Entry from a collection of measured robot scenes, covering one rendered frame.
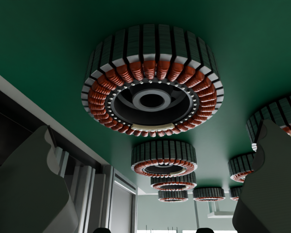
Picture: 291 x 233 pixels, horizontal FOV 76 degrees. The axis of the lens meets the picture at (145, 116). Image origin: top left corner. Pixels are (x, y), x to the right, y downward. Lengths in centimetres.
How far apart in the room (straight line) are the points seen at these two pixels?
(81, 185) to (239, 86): 30
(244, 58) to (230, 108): 8
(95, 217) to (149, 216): 622
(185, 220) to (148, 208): 118
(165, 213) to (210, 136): 630
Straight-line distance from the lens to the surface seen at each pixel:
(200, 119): 17
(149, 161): 29
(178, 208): 656
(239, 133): 31
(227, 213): 310
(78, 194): 38
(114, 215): 51
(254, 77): 20
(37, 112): 26
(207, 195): 72
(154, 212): 661
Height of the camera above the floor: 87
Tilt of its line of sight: 30 degrees down
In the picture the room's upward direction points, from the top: 180 degrees counter-clockwise
